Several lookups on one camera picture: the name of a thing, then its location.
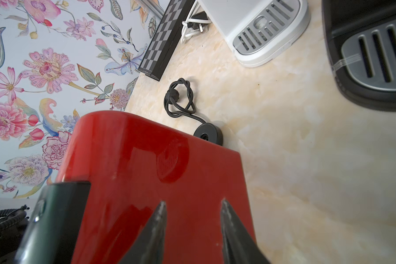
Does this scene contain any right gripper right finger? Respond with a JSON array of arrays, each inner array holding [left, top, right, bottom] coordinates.
[[221, 199, 271, 264]]

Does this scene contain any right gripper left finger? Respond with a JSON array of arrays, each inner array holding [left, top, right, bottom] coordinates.
[[119, 201, 167, 264]]

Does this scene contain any red coffee machine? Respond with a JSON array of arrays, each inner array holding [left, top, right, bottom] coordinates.
[[14, 110, 256, 264]]

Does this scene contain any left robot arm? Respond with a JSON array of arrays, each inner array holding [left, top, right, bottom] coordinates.
[[0, 205, 29, 264]]

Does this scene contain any white coffee machine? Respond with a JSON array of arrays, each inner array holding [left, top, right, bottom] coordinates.
[[199, 0, 311, 68]]

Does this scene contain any black coffee machine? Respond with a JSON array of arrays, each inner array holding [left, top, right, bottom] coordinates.
[[322, 1, 396, 112]]

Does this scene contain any black white chessboard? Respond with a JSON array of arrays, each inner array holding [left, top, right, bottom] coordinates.
[[138, 0, 195, 81]]

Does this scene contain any black power cord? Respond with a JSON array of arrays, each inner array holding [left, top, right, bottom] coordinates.
[[163, 77, 224, 146]]

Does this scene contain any white cable bundle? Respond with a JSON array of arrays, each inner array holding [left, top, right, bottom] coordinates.
[[179, 1, 212, 44]]

